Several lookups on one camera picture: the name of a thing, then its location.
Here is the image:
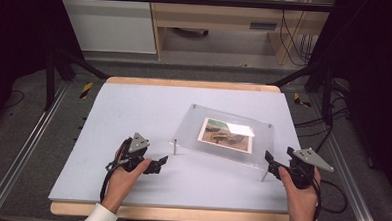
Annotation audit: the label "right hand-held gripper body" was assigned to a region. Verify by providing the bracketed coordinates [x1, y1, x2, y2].
[285, 147, 335, 191]

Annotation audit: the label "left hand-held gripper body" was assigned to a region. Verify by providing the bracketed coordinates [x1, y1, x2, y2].
[105, 131, 151, 175]

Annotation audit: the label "clear acrylic photo frame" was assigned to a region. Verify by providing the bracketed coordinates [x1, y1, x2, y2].
[168, 102, 276, 184]

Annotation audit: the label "boat painting photo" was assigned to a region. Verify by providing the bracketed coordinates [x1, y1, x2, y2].
[196, 117, 257, 155]

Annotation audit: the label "person's left hand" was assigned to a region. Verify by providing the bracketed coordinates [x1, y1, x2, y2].
[100, 155, 153, 217]

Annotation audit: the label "person's right hand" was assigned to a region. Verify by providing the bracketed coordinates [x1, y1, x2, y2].
[276, 166, 323, 221]

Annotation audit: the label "pale purple table mat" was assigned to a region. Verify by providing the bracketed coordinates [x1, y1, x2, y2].
[48, 80, 305, 215]

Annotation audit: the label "wooden table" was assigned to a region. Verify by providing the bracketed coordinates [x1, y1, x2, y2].
[49, 73, 298, 221]

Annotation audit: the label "black metal stand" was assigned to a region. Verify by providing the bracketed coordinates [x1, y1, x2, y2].
[43, 47, 112, 115]
[267, 58, 338, 127]

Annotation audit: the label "black curtain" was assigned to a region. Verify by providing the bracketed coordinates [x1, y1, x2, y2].
[0, 0, 87, 138]
[302, 0, 392, 204]

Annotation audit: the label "white cabinet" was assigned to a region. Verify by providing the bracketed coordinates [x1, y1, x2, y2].
[53, 0, 160, 55]

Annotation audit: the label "grey desk label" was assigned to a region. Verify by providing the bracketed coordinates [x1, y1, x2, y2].
[249, 22, 279, 32]

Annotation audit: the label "light wooden desk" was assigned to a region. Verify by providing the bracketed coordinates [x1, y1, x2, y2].
[145, 0, 337, 68]

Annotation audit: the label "black floor cables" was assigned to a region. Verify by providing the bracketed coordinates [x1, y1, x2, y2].
[293, 78, 351, 155]

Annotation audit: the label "aluminium floor rail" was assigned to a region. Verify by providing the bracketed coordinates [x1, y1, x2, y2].
[303, 93, 388, 221]
[0, 78, 70, 221]

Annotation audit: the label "left hand-held gripper black cable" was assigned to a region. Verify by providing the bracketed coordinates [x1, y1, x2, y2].
[99, 137, 131, 204]

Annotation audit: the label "hand-held gripper black cable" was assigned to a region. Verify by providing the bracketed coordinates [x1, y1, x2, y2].
[308, 177, 349, 221]
[99, 137, 131, 204]

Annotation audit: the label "right hand-held gripper black cable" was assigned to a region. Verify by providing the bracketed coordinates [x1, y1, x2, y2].
[308, 177, 349, 221]

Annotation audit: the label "black hanging cables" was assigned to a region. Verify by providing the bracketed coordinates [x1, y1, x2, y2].
[275, 0, 320, 68]

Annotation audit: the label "thin black floor cable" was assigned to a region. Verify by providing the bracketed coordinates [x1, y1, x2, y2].
[2, 89, 26, 110]

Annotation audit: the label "black horizontal frame bar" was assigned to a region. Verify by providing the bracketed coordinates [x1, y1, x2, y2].
[55, 0, 335, 13]

